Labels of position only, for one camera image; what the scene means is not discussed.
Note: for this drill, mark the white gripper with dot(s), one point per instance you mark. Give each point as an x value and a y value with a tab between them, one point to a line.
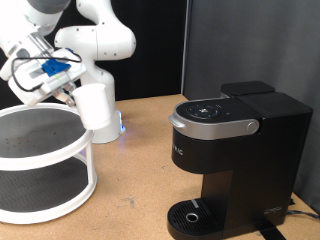
30	95

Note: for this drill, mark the black Keurig coffee machine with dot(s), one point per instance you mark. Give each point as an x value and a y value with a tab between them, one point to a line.
253	160

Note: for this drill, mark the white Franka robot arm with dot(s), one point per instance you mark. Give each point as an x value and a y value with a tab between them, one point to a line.
96	43

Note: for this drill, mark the white two-tier turntable shelf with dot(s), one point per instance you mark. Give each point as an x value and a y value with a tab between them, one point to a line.
50	160

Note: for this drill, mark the black backdrop curtain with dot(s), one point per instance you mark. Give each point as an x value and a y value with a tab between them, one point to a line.
156	50

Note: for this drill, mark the clear water reservoir black lid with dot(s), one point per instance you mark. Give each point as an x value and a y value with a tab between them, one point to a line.
246	87

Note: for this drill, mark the grey partition panel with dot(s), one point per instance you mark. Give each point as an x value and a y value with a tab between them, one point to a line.
283	50

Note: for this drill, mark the black tape strip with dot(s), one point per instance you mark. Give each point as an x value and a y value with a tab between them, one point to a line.
271	231

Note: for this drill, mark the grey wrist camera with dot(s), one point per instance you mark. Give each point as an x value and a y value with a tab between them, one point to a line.
50	80

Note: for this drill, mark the blue camera mount bracket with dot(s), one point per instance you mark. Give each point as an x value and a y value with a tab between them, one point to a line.
55	66

